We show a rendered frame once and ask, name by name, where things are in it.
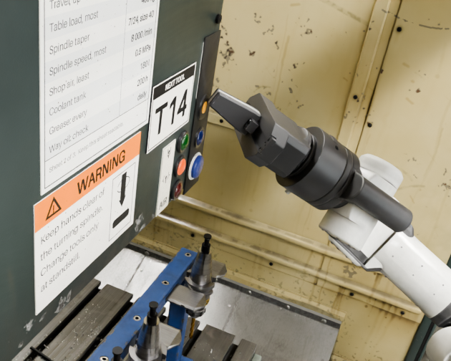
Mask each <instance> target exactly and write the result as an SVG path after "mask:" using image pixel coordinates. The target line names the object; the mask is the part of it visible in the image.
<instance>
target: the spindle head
mask: <svg viewBox="0 0 451 361"><path fill-rule="evenodd" d="M222 8H223V0H160V4H159V12H158V20H157V34H156V42H155V56H154V65H153V72H152V87H153V86H154V85H156V84H157V83H159V82H162V81H163V80H165V79H166V78H168V77H170V76H171V75H173V74H175V73H176V72H179V71H180V70H182V69H183V68H185V67H187V66H188V65H190V64H192V63H194V62H196V67H195V77H194V83H193V93H192V98H191V104H190V114H189V120H188V122H187V123H186V124H184V126H182V127H181V128H180V129H178V130H177V131H175V132H174V133H173V134H172V135H171V136H169V137H168V138H167V139H165V140H164V141H162V142H161V144H159V145H158V146H156V147H155V148H154V149H152V150H151V151H150V152H149V153H148V154H146V153H145V152H146V145H147V130H148V123H147V124H145V125H143V126H142V127H141V128H139V129H138V130H136V131H135V132H134V133H132V134H131V135H129V136H127V137H126V138H125V139H124V140H122V141H120V142H119V143H118V144H116V145H114V146H113V147H112V148H110V149H109V150H107V151H106V152H104V153H103V154H101V155H100V156H99V157H97V158H95V159H94V160H93V161H91V162H90V163H88V164H87V165H86V166H84V167H83V168H81V169H79V170H78V171H77V172H76V173H74V174H72V175H71V176H70V177H68V178H66V179H65V180H63V181H62V182H61V183H59V184H58V185H56V186H55V187H53V188H52V189H51V190H49V191H47V192H46V193H45V194H43V195H40V121H39V0H0V361H12V360H13V359H14V358H15V357H16V356H17V355H18V354H19V353H20V352H21V351H22V350H23V349H24V348H25V347H26V346H27V345H28V344H29V343H30V342H31V341H32V340H33V339H34V338H35V337H36V336H37V335H38V334H39V333H40V332H41V331H42V330H43V329H44V328H45V327H46V326H47V325H48V324H49V323H50V322H51V321H52V320H53V319H54V318H55V317H56V316H57V315H58V314H59V313H60V312H61V311H62V310H63V309H64V308H65V307H66V306H67V305H68V304H69V303H70V302H71V301H72V300H73V299H74V298H75V297H76V296H77V295H78V294H79V293H80V292H81V291H82V290H83V289H84V288H85V287H86V286H87V285H88V284H89V283H90V282H91V281H92V280H93V279H94V278H95V277H96V276H97V275H98V274H99V273H100V272H101V271H102V270H103V269H104V268H105V267H106V265H108V264H109V263H110V262H111V260H113V259H114V258H115V257H116V255H118V254H119V253H120V252H121V250H123V249H124V248H125V247H126V245H128V244H129V243H130V242H131V240H133V239H134V238H135V237H136V235H138V234H139V232H141V230H143V229H144V227H146V225H148V224H149V222H151V220H153V219H154V217H155V211H156V204H157V192H158V185H159V178H160V166H161V159H162V153H163V148H164V147H165V146H167V145H168V144H169V143H171V142H172V141H173V140H174V139H176V143H175V154H174V160H173V171H174V167H175V163H176V161H177V159H178V158H179V157H180V156H181V155H184V156H185V157H186V166H185V170H184V171H183V174H182V175H181V176H180V177H179V178H176V177H175V176H174V173H173V171H172V177H171V183H170V194H171V190H172V188H173V185H174V183H175V181H176V180H177V179H181V180H182V181H183V188H184V182H185V173H186V167H187V161H188V152H189V147H190V139H189V143H188V146H187V148H186V149H185V151H184V152H183V153H178V151H177V143H178V138H179V137H180V134H181V133H182V132H183V131H184V130H187V131H188V132H189V134H190V136H191V131H192V126H193V116H194V110H195V100H196V93H197V88H198V78H199V72H200V63H201V57H202V51H203V42H204V38H205V37H206V36H208V35H210V34H212V33H214V32H216V31H218V30H219V28H220V23H221V20H222V15H221V14H222ZM152 87H151V92H152ZM148 122H149V117H148ZM138 132H141V137H140V153H139V161H138V169H137V185H136V193H135V208H134V216H133V224H132V225H131V226H130V227H129V228H128V229H127V230H126V231H124V232H123V233H122V234H121V235H120V236H119V237H118V238H117V239H116V240H115V241H114V242H113V243H112V244H111V245H109V246H108V247H107V248H106V249H105V250H104V251H103V252H102V253H101V254H100V255H99V256H98V257H97V258H96V259H95V260H94V261H93V262H92V263H91V264H90V265H89V266H88V267H87V268H86V269H85V270H84V271H83V272H82V273H80V274H79V275H78V276H77V277H76V278H75V279H74V280H73V281H72V282H71V283H70V284H69V285H68V286H67V287H65V288H64V289H63V290H62V291H61V292H60V293H59V294H58V295H57V296H56V297H55V298H54V299H53V300H52V301H51V302H50V303H48V305H47V306H46V307H45V308H43V310H42V311H41V312H40V313H38V315H35V288H34V205H35V204H36V203H38V202H39V201H40V200H42V199H43V198H45V197H46V196H48V195H49V194H50V193H52V192H53V191H55V190H56V189H58V188H59V187H61V186H62V185H64V184H65V183H66V182H68V181H69V180H71V179H72V178H73V177H75V176H76V175H78V174H79V173H81V172H82V171H83V170H85V169H86V168H88V167H90V166H91V165H92V164H94V163H95V162H97V161H98V160H99V159H101V158H102V157H104V156H105V155H106V154H108V153H110V152H111V151H112V150H114V149H115V148H117V147H118V146H119V145H121V144H123V143H124V142H125V141H127V140H128V139H130V138H131V137H132V136H134V135H135V134H137V133H138ZM170 194H169V200H168V203H169V202H171V200H172V199H171V197H170Z"/></svg>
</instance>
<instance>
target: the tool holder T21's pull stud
mask: <svg viewBox="0 0 451 361"><path fill-rule="evenodd" d="M149 308H150V311H149V312H148V313H147V323H148V324H155V323H156V322H157V312H156V309H157V308H158V303H157V302H155V301H152V302H150V303H149Z"/></svg>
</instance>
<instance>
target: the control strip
mask: <svg viewBox="0 0 451 361"><path fill-rule="evenodd" d="M220 33H221V30H218V31H216V32H214V33H212V34H210V35H208V36H206V37H205V38H204V44H203V54H202V59H201V65H200V75H199V80H198V91H197V96H196V100H195V110H194V116H193V126H192V131H191V136H190V134H189V132H188V131H187V130H184V131H183V132H182V133H181V134H180V137H179V138H178V143H177V151H178V153H183V152H184V151H185V149H184V150H181V143H182V141H183V138H184V136H185V135H186V134H188V135H189V139H190V147H189V152H188V161H187V167H186V173H185V182H184V188H183V195H185V194H186V193H187V192H188V191H189V190H190V189H191V188H192V187H193V186H194V185H195V184H196V183H197V182H198V179H199V176H198V177H197V178H192V177H191V169H192V166H193V163H194V160H195V159H196V157H197V156H198V155H202V154H203V146H204V141H205V131H206V127H207V121H208V113H209V108H210V106H209V104H207V108H206V111H205V112H204V113H202V109H203V105H204V103H205V102H207V103H208V99H209V98H210V96H211V94H212V89H213V80H214V74H215V66H216V61H217V56H218V47H219V41H220ZM201 130H203V131H204V139H203V141H202V143H201V144H200V145H197V139H198V135H199V133H200V131H201ZM182 159H185V164H186V157H185V156H184V155H181V156H180V157H179V158H178V159H177V161H176V163H175V167H174V171H173V173H174V176H175V177H176V178H179V177H180V176H181V175H182V174H181V175H178V167H179V165H180V162H181V160H182ZM179 183H182V184H183V181H182V180H181V179H177V180H176V181H175V183H174V185H173V188H172V190H171V194H170V197H171V199H172V201H176V200H177V199H178V198H179V197H178V198H175V190H176V188H177V186H178V184H179Z"/></svg>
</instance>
